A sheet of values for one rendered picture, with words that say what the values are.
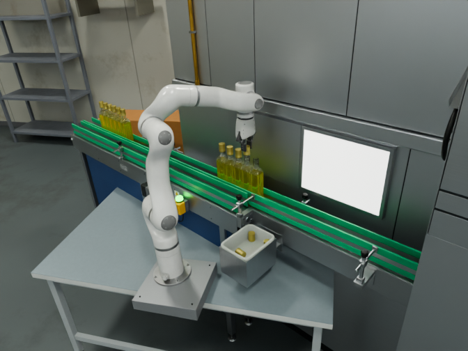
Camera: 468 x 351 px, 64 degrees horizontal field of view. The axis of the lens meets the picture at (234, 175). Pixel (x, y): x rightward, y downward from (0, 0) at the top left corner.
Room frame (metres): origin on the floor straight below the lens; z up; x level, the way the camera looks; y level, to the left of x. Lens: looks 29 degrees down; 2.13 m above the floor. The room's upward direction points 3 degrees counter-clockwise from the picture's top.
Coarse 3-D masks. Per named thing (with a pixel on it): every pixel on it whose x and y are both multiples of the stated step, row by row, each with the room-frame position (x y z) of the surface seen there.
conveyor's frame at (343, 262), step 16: (80, 144) 2.68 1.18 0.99; (112, 160) 2.35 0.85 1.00; (128, 176) 2.23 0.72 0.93; (144, 176) 2.09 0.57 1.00; (176, 192) 1.86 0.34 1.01; (192, 192) 1.78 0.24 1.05; (192, 208) 1.77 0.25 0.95; (208, 208) 1.68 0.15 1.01; (224, 208) 1.61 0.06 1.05; (224, 224) 1.59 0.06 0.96; (256, 224) 1.56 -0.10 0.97; (272, 224) 1.49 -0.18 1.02; (288, 224) 1.44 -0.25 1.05; (288, 240) 1.42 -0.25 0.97; (304, 240) 1.36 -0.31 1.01; (320, 240) 1.31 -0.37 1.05; (320, 256) 1.30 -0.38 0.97; (336, 256) 1.25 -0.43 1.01; (352, 256) 1.20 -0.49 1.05; (352, 272) 1.19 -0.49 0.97; (384, 272) 1.10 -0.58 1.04; (384, 288) 1.09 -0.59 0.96; (400, 288) 1.05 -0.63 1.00
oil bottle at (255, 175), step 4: (252, 168) 1.64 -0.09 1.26; (260, 168) 1.64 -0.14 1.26; (252, 172) 1.62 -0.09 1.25; (256, 172) 1.61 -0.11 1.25; (260, 172) 1.62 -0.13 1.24; (252, 176) 1.62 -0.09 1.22; (256, 176) 1.60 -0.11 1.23; (260, 176) 1.62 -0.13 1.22; (252, 180) 1.62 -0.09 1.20; (256, 180) 1.60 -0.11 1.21; (260, 180) 1.62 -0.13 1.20; (252, 184) 1.62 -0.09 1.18; (256, 184) 1.60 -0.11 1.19; (260, 184) 1.62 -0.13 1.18; (252, 188) 1.62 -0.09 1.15; (256, 188) 1.61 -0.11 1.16; (260, 188) 1.62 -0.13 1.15; (256, 192) 1.61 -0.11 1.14; (260, 192) 1.62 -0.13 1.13
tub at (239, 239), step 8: (248, 224) 1.51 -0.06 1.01; (240, 232) 1.46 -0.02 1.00; (248, 232) 1.50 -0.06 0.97; (256, 232) 1.48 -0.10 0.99; (264, 232) 1.45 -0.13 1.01; (224, 240) 1.39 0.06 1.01; (232, 240) 1.42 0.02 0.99; (240, 240) 1.45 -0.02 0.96; (248, 240) 1.47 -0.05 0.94; (256, 240) 1.47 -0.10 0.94; (272, 240) 1.38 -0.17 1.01; (224, 248) 1.34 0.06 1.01; (232, 248) 1.41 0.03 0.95; (240, 248) 1.42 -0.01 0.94; (248, 248) 1.41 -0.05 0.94; (256, 248) 1.41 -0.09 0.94; (240, 256) 1.28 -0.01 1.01; (248, 256) 1.35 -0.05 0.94
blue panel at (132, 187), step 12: (96, 168) 2.60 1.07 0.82; (108, 168) 2.46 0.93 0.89; (108, 180) 2.50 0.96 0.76; (120, 180) 2.36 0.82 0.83; (132, 180) 2.24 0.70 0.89; (132, 192) 2.26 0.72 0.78; (180, 216) 1.89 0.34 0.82; (192, 216) 1.81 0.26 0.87; (192, 228) 1.82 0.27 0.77; (204, 228) 1.74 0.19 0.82; (216, 228) 1.67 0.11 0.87; (216, 240) 1.68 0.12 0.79
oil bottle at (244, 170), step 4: (240, 168) 1.68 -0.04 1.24; (244, 168) 1.66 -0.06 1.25; (248, 168) 1.65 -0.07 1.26; (240, 172) 1.68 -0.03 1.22; (244, 172) 1.66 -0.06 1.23; (248, 172) 1.65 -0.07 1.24; (240, 176) 1.68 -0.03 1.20; (244, 176) 1.66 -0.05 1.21; (248, 176) 1.64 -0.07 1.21; (244, 180) 1.66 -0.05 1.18; (248, 180) 1.64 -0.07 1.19; (244, 184) 1.66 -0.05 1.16; (248, 184) 1.64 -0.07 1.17; (244, 188) 1.66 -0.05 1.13; (248, 188) 1.64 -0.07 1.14
